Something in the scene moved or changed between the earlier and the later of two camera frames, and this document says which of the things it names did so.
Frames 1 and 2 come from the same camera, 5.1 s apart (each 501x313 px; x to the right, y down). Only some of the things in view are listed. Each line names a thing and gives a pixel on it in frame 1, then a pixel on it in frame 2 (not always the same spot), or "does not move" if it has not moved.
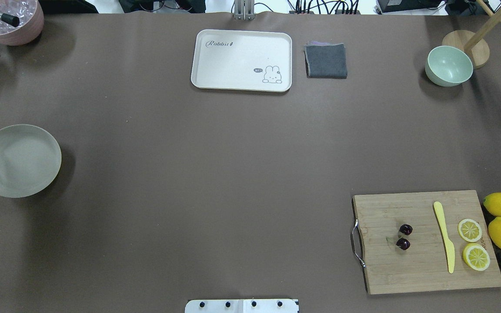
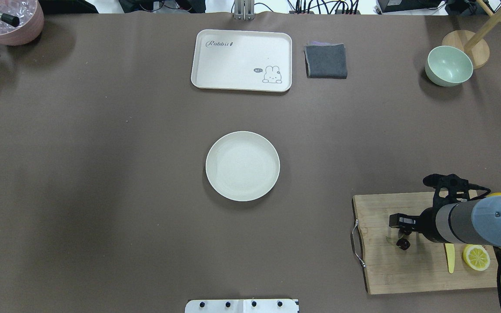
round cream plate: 21,160 to 242,166
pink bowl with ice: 29,13 does not move
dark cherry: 403,243 does not move
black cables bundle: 303,7 does not move
